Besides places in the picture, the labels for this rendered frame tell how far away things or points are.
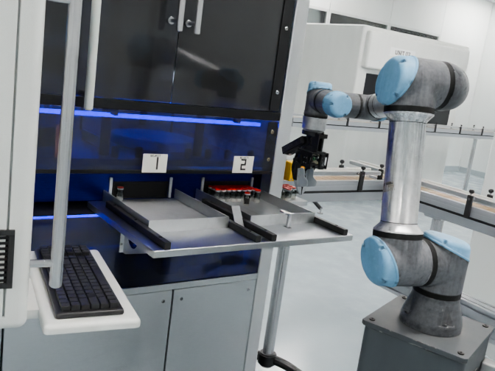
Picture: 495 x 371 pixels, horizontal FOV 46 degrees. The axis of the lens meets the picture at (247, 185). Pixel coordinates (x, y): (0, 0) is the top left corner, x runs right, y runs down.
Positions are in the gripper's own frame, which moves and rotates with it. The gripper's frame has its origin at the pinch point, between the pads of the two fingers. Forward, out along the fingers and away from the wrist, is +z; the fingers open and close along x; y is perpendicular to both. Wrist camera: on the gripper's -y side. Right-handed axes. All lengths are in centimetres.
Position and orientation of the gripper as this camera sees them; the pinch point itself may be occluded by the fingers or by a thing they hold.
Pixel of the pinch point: (299, 190)
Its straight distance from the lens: 190.7
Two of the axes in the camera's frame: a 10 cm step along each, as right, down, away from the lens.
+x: 8.2, -0.1, 5.8
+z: -1.3, 9.7, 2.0
